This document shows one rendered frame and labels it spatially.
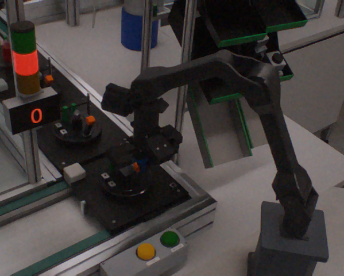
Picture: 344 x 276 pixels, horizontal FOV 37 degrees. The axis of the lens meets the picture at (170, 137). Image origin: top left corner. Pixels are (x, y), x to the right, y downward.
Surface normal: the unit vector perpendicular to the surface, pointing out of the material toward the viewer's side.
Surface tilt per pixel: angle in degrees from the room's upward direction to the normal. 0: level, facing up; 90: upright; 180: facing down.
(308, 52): 90
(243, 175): 0
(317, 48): 90
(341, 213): 0
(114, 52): 0
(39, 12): 90
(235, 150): 45
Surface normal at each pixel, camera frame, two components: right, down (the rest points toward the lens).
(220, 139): 0.38, -0.15
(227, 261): 0.07, -0.79
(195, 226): 0.61, 0.52
